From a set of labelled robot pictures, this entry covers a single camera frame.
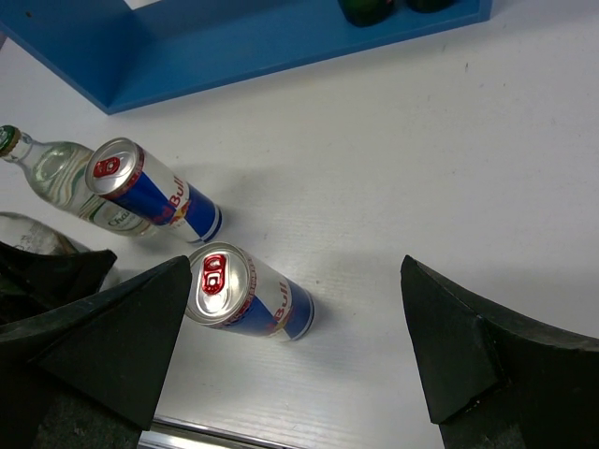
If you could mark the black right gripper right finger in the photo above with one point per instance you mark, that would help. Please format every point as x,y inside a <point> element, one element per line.
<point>493,377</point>

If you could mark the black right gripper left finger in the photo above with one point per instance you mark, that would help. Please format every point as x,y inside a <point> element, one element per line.
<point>83,366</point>

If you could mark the clear water bottle front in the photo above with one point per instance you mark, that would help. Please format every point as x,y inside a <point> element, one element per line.
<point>28,234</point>

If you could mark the clear water bottle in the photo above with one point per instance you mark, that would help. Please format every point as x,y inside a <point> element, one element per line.
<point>55,171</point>
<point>28,234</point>

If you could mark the blue and yellow shelf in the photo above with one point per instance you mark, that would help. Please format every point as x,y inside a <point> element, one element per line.
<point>121,58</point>

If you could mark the Red Bull can right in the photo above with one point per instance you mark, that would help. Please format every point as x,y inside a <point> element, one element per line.
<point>234,291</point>

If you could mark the clear water bottle rear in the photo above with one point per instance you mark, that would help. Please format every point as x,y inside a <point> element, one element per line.
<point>55,171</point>

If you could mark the Red Bull can behind cola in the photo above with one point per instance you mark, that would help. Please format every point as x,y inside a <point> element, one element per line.
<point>129,176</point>

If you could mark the green Perrier bottle right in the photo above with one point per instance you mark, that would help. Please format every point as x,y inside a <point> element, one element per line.
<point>429,6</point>

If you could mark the green perrier bottle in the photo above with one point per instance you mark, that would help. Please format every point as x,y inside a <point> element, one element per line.
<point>429,6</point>
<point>362,13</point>

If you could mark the green Perrier bottle left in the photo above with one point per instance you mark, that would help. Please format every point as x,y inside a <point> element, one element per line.
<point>362,13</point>

